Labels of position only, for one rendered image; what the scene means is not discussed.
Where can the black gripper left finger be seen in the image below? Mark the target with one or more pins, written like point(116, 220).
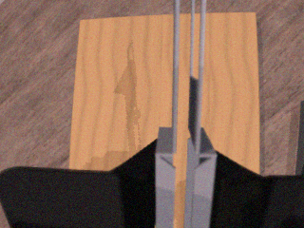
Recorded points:
point(123, 197)

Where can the light wooden board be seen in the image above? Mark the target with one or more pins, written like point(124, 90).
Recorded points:
point(123, 91)

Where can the grey roasting tin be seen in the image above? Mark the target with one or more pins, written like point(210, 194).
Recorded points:
point(299, 165)

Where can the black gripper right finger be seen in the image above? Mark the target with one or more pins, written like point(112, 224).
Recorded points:
point(244, 199)

